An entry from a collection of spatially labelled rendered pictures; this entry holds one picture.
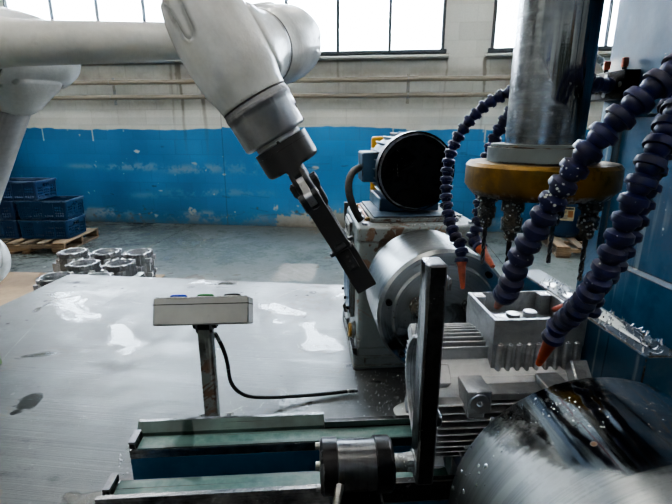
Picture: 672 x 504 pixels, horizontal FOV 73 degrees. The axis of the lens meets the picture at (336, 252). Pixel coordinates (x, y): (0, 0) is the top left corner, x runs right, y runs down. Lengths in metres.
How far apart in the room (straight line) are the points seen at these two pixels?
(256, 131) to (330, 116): 5.68
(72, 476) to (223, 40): 0.75
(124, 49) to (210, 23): 0.25
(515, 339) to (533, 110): 0.28
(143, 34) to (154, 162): 6.28
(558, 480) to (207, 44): 0.53
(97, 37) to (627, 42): 0.77
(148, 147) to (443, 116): 4.08
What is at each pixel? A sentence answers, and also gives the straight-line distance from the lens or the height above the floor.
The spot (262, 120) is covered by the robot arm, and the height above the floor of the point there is 1.38.
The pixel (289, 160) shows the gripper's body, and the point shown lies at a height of 1.34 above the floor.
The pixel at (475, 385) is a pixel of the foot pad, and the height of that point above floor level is 1.07.
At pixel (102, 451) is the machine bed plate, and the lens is 1.01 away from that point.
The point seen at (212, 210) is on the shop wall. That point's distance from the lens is 6.79.
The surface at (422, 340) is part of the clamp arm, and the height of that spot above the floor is 1.17.
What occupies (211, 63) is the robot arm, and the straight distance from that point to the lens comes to 0.58.
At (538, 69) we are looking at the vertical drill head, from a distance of 0.59.
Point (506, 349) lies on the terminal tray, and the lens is 0.63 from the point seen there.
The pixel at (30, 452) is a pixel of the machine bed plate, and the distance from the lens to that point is 1.07.
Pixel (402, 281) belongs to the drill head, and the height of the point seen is 1.11.
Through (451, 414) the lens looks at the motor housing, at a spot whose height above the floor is 1.04.
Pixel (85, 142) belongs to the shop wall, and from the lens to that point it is 7.57.
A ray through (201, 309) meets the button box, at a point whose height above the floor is 1.06.
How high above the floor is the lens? 1.38
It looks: 16 degrees down
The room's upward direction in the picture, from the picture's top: straight up
